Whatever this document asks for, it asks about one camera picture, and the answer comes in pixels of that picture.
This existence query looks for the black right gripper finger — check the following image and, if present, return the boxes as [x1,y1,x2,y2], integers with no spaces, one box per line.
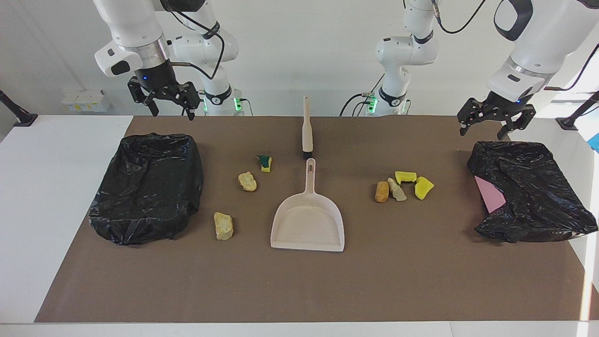
[168,82,202,121]
[128,77,159,117]

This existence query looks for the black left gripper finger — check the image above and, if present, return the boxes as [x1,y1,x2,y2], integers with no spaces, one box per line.
[458,98,489,136]
[497,105,537,141]

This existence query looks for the wedge bright yellow sponge piece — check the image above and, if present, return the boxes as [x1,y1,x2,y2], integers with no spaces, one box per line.
[414,176,435,200]

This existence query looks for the grey beige sponge chunk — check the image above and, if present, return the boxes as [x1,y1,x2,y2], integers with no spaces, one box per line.
[387,178,408,202]

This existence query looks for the beige hand brush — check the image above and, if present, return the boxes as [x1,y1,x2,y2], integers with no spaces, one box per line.
[302,96,314,160]

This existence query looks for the blocky pale yellow sponge chunk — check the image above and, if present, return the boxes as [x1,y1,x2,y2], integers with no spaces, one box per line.
[214,212,234,241]

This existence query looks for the beige plastic dustpan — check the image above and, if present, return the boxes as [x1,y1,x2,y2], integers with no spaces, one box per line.
[270,158,345,252]

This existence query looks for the black bag over pink bin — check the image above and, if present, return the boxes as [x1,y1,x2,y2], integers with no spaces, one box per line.
[467,139,599,243]

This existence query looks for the pink plastic bin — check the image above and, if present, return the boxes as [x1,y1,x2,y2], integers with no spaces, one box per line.
[475,176,507,214]

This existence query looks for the black bag lined bin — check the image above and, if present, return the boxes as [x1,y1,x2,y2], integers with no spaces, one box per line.
[89,133,205,246]

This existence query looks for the white boxes with yellow labels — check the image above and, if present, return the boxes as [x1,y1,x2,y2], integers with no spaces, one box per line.
[61,89,112,113]

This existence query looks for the brown table mat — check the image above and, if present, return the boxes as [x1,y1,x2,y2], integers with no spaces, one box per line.
[35,116,591,323]

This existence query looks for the black camera stand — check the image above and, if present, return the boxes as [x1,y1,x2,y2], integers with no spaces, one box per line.
[556,91,599,131]
[0,90,38,127]

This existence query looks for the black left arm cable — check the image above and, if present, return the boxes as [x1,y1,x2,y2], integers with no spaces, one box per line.
[431,0,599,92]

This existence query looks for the black left base cable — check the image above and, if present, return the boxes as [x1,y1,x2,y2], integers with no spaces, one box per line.
[340,73,387,117]

